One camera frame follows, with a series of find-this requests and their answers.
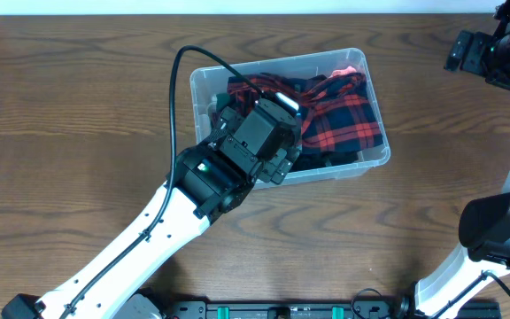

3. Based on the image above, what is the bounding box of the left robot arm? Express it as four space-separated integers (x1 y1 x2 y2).
1 95 302 319

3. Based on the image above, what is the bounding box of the dark green garment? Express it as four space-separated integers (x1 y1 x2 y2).
215 93 235 113

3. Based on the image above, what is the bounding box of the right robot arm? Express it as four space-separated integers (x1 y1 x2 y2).
390 0 510 318

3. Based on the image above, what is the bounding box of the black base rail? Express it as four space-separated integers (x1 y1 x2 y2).
121 287 502 319

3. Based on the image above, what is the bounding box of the red plaid flannel shirt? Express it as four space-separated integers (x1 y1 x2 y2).
246 73 383 155

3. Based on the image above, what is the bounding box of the left black cable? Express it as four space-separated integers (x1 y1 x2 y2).
58 44 267 319

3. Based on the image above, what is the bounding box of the pink garment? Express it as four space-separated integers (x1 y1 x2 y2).
330 66 358 78

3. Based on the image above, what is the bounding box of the clear plastic storage bin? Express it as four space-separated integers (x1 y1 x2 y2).
189 48 390 185

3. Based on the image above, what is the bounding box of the black garment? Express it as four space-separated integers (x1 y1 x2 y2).
290 152 359 172

